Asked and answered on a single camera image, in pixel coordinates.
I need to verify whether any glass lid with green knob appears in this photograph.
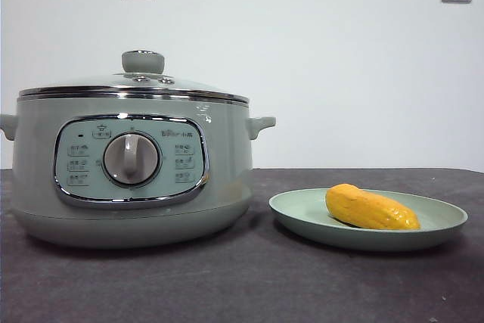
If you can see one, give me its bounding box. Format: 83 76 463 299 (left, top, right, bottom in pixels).
17 49 250 107

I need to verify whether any yellow corn cob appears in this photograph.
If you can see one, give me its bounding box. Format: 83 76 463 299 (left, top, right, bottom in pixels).
325 183 422 231

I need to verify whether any pale green electric steamer pot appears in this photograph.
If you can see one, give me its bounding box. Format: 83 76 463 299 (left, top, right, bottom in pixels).
0 95 277 250

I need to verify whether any pale green round plate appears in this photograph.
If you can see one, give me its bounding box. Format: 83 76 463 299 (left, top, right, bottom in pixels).
268 188 469 253

